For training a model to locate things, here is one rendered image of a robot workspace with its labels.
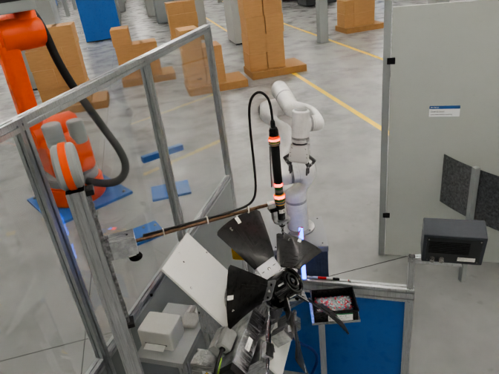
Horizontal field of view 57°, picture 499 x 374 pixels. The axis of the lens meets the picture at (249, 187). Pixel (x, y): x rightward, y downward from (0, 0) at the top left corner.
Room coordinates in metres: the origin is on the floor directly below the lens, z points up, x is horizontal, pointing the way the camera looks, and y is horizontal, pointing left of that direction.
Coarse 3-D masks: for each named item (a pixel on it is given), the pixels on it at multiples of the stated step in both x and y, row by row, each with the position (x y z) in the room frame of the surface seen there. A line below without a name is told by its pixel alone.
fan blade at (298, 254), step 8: (280, 240) 1.79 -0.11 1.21; (296, 240) 1.79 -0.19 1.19; (304, 240) 1.80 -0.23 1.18; (280, 248) 1.74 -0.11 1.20; (288, 248) 1.74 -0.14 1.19; (296, 248) 1.74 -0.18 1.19; (304, 248) 1.74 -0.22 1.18; (312, 248) 1.76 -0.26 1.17; (280, 256) 1.69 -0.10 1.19; (288, 256) 1.68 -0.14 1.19; (296, 256) 1.67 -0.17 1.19; (304, 256) 1.68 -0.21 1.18; (312, 256) 1.69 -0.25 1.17; (280, 264) 1.63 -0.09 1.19; (288, 264) 1.62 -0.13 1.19; (296, 264) 1.61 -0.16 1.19; (304, 264) 1.62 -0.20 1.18
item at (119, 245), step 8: (120, 232) 1.44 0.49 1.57; (128, 232) 1.43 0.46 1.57; (112, 240) 1.39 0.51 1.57; (120, 240) 1.38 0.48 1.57; (128, 240) 1.38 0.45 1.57; (112, 248) 1.37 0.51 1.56; (120, 248) 1.37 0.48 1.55; (128, 248) 1.38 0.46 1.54; (136, 248) 1.39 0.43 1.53; (112, 256) 1.38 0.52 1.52; (120, 256) 1.37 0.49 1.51
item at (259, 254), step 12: (240, 216) 1.69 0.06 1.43; (252, 216) 1.70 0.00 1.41; (240, 228) 1.64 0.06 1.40; (252, 228) 1.65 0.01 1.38; (264, 228) 1.66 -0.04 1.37; (228, 240) 1.60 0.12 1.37; (240, 240) 1.61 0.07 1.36; (252, 240) 1.61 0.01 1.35; (264, 240) 1.61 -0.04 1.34; (240, 252) 1.57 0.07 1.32; (252, 252) 1.57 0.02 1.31; (264, 252) 1.57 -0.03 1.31; (252, 264) 1.54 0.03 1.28
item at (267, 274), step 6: (270, 258) 1.56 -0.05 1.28; (264, 264) 1.54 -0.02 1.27; (270, 264) 1.54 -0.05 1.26; (276, 264) 1.54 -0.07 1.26; (258, 270) 1.53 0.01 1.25; (264, 270) 1.53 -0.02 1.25; (270, 270) 1.52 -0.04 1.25; (276, 270) 1.52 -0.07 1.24; (264, 276) 1.51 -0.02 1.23; (270, 276) 1.51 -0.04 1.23
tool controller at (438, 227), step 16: (432, 224) 1.71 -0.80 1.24; (448, 224) 1.69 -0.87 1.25; (464, 224) 1.68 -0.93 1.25; (480, 224) 1.66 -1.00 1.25; (432, 240) 1.66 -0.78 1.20; (448, 240) 1.63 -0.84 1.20; (464, 240) 1.61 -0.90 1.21; (480, 240) 1.59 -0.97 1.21; (432, 256) 1.68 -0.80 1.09; (448, 256) 1.66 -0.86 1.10; (464, 256) 1.63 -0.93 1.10; (480, 256) 1.61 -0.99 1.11
